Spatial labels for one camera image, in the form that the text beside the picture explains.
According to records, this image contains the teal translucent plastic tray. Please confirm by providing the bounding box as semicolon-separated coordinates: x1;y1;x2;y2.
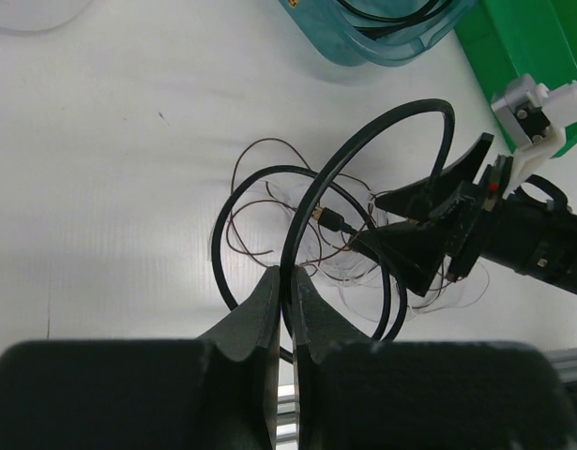
280;0;477;67

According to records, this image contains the thick black USB cable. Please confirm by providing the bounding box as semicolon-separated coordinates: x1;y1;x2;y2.
337;0;458;41
209;97;458;365

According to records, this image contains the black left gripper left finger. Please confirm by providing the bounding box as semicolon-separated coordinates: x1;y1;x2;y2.
197;266;281;449

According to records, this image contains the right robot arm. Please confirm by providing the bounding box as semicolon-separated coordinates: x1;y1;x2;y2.
350;133;577;295

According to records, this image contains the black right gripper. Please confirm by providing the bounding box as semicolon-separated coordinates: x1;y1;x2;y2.
351;133;546;296

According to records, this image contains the aluminium mounting rail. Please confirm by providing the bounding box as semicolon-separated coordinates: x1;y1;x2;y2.
277;348;577;445

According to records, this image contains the thin brown wire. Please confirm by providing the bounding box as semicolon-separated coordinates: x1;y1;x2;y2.
224;137;491;301

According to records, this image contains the thin white wire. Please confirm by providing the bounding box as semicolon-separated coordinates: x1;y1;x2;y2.
250;182;486;324

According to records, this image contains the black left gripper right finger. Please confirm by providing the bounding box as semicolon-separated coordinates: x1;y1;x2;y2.
290;269;382;449

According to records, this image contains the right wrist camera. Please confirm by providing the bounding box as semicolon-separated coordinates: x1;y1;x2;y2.
491;74;577;196

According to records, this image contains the white plastic tub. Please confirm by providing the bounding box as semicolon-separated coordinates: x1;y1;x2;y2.
0;0;91;32

